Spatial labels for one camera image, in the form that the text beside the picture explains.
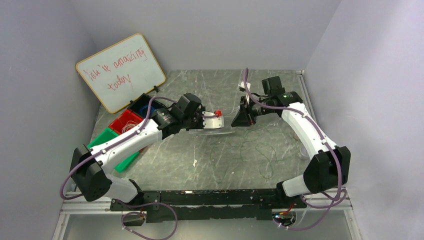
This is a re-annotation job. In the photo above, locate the white perforated filament spool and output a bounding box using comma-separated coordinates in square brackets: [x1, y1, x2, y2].
[188, 116, 236, 135]

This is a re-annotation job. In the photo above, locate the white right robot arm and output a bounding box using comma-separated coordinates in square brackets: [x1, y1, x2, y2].
[231, 70, 351, 201]

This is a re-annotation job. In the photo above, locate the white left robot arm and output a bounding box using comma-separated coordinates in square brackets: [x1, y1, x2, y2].
[66, 93, 204, 203]

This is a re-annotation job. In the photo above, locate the black storage bin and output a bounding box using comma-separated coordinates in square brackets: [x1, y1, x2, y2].
[127, 93, 166, 119]

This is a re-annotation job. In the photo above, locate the clear small jar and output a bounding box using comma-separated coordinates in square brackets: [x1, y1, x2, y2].
[298, 148, 310, 161]

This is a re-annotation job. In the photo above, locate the red storage bin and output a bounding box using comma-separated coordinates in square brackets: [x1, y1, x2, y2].
[108, 109, 143, 135]

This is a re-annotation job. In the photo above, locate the whiteboard with red writing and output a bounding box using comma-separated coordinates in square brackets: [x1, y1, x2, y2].
[75, 33, 166, 114]

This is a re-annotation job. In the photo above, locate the green storage bin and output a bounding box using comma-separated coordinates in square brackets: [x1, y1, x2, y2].
[87, 128, 140, 173]

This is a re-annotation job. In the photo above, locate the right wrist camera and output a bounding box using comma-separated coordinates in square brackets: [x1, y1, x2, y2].
[238, 81, 251, 94]

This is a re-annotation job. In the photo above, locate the blue cable coil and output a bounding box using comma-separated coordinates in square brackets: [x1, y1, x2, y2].
[138, 104, 155, 116]

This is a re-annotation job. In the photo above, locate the white cable coil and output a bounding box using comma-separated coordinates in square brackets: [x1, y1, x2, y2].
[121, 120, 140, 134]

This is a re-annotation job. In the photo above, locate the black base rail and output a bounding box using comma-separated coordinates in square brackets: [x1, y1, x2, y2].
[110, 187, 306, 223]

